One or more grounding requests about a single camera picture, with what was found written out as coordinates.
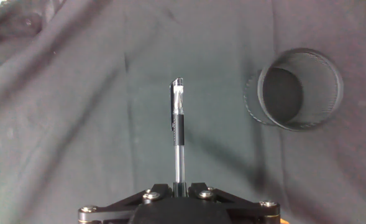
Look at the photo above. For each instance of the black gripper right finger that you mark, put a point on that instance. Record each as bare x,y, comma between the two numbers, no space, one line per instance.
248,211

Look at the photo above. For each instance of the black table cloth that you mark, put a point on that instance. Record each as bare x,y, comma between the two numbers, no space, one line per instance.
77,124

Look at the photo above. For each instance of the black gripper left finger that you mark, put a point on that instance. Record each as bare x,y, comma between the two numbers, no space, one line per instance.
117,211

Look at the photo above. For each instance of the black and clear pen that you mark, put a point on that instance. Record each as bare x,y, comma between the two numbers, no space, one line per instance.
178,130

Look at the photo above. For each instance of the black mesh pen holder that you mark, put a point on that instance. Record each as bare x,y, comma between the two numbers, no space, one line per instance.
319,87

